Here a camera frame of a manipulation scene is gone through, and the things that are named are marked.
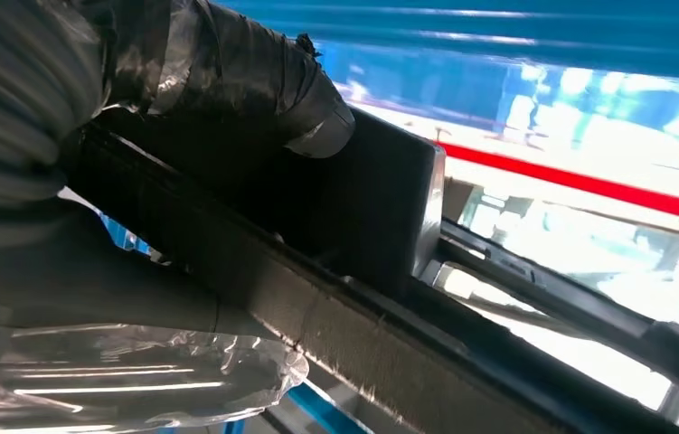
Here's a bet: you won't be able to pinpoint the blue metal shelf rack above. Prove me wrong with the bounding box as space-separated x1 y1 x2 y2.
99 0 679 434

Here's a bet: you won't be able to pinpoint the white car with red stripe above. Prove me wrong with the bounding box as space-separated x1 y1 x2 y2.
344 90 679 420

